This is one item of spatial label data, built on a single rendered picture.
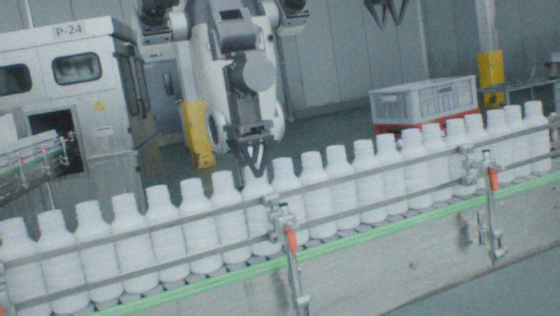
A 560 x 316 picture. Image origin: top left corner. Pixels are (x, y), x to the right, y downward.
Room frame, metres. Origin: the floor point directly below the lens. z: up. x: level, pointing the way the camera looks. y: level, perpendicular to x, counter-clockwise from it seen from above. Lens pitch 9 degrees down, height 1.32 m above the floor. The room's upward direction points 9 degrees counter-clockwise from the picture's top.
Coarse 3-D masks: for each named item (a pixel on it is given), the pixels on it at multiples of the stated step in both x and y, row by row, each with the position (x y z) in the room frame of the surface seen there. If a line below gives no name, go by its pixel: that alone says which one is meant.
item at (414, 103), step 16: (432, 80) 3.76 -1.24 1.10; (448, 80) 3.63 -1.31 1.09; (464, 80) 3.40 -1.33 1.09; (384, 96) 3.36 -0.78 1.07; (400, 96) 3.25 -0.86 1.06; (416, 96) 3.17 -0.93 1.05; (432, 96) 3.24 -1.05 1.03; (448, 96) 3.31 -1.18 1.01; (464, 96) 3.38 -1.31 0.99; (384, 112) 3.39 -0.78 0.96; (400, 112) 3.26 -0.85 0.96; (416, 112) 3.16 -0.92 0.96; (432, 112) 3.24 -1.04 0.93; (448, 112) 3.30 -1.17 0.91
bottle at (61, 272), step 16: (48, 224) 0.79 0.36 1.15; (48, 240) 0.79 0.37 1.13; (64, 240) 0.79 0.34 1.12; (64, 256) 0.79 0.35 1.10; (48, 272) 0.78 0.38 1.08; (64, 272) 0.78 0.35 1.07; (80, 272) 0.80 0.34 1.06; (48, 288) 0.79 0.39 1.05; (64, 288) 0.78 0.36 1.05; (64, 304) 0.78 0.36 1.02; (80, 304) 0.79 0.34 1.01
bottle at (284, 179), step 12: (276, 168) 0.95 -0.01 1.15; (288, 168) 0.95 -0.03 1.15; (276, 180) 0.95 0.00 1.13; (288, 180) 0.94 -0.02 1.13; (300, 180) 0.96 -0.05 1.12; (276, 192) 0.94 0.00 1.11; (288, 204) 0.93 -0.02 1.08; (300, 204) 0.94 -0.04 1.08; (300, 216) 0.94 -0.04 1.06; (300, 240) 0.94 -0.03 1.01
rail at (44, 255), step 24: (552, 120) 1.27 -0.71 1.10; (480, 144) 1.09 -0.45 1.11; (552, 144) 1.27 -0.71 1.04; (384, 168) 1.00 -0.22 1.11; (288, 192) 0.92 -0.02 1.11; (432, 192) 1.04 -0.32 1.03; (192, 216) 0.86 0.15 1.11; (336, 216) 0.96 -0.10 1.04; (96, 240) 0.80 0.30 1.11; (240, 240) 0.89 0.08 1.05; (264, 240) 0.90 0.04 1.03; (24, 264) 0.76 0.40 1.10; (168, 264) 0.84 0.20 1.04; (72, 288) 0.78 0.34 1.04; (96, 288) 0.79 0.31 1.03
